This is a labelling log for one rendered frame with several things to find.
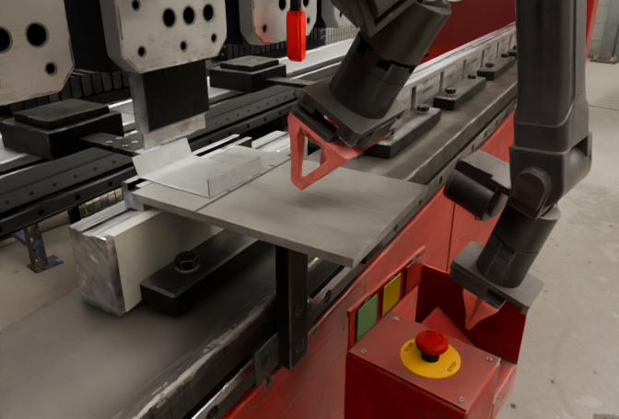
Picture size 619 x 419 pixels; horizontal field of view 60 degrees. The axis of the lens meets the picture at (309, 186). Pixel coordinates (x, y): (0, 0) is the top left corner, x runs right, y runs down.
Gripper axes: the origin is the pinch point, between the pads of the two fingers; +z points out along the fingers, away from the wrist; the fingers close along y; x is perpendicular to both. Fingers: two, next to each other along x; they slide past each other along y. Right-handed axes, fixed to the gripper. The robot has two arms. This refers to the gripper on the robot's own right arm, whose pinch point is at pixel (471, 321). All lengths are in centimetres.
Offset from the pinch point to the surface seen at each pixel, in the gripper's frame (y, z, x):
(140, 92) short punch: 37, -22, 26
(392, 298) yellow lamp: 9.8, 0.8, 4.1
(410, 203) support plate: 9.1, -19.8, 14.0
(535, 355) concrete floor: -13, 77, -100
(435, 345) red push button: 1.2, -2.2, 10.2
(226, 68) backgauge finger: 64, -7, -15
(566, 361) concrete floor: -22, 75, -104
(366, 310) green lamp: 10.3, -1.1, 11.0
